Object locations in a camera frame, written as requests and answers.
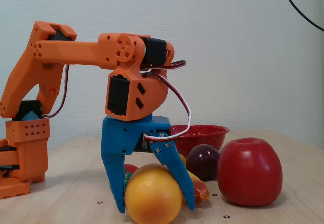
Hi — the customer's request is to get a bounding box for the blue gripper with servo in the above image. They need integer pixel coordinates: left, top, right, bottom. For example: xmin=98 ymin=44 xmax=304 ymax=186
xmin=101 ymin=114 xmax=196 ymax=214

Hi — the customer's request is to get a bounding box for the yellow orange toy peach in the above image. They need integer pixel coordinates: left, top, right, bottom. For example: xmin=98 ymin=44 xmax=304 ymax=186
xmin=124 ymin=163 xmax=183 ymax=224

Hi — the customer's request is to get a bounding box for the red speckled enamel bowl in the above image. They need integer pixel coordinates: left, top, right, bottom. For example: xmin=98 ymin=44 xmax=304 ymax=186
xmin=170 ymin=124 xmax=230 ymax=158

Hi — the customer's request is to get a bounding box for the red toy strawberry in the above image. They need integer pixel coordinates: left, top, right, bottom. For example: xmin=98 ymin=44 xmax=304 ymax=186
xmin=109 ymin=164 xmax=139 ymax=197

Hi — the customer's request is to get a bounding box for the yellow toy banana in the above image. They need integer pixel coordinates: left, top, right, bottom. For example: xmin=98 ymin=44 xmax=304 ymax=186
xmin=178 ymin=154 xmax=210 ymax=204

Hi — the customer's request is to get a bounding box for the dark purple toy plum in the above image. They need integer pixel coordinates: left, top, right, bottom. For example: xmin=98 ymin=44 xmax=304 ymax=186
xmin=186 ymin=144 xmax=220 ymax=181

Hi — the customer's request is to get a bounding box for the red toy apple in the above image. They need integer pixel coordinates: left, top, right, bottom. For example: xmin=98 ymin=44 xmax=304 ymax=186
xmin=217 ymin=137 xmax=284 ymax=207

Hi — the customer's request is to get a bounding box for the red white black servo cable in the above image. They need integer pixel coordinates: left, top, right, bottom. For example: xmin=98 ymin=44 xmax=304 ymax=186
xmin=42 ymin=64 xmax=70 ymax=118
xmin=139 ymin=60 xmax=192 ymax=141

